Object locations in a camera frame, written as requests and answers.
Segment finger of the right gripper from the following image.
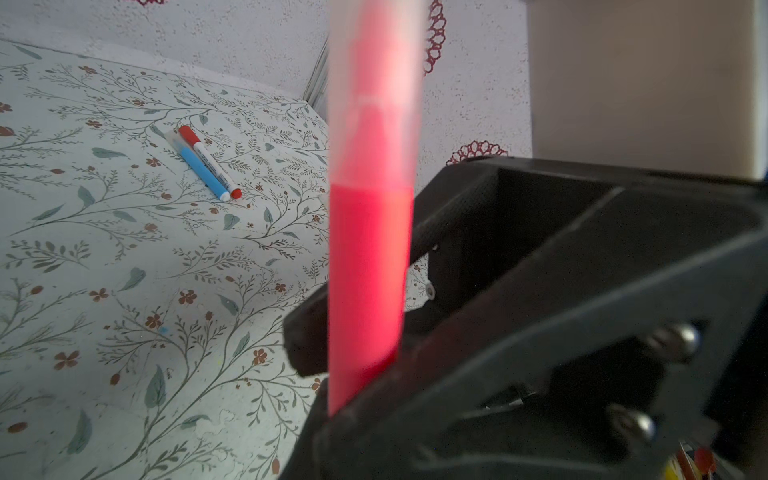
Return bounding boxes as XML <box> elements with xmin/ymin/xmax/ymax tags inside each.
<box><xmin>282</xmin><ymin>157</ymin><xmax>767</xmax><ymax>479</ymax></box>

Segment blue highlighter pen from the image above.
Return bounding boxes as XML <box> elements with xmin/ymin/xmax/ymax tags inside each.
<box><xmin>164</xmin><ymin>130</ymin><xmax>231</xmax><ymax>201</ymax></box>

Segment yellow red-handled pliers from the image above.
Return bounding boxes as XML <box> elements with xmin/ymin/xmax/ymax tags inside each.
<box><xmin>661</xmin><ymin>447</ymin><xmax>716</xmax><ymax>480</ymax></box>

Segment pink highlighter pen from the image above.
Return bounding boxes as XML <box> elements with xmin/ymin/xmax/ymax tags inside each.
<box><xmin>328</xmin><ymin>178</ymin><xmax>415</xmax><ymax>414</ymax></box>

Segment pink translucent pen cap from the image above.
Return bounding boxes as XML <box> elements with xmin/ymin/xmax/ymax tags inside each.
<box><xmin>328</xmin><ymin>1</ymin><xmax>427</xmax><ymax>189</ymax></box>

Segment white red-tip marker pen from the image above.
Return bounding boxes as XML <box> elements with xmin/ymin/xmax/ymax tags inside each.
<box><xmin>189</xmin><ymin>140</ymin><xmax>242</xmax><ymax>200</ymax></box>

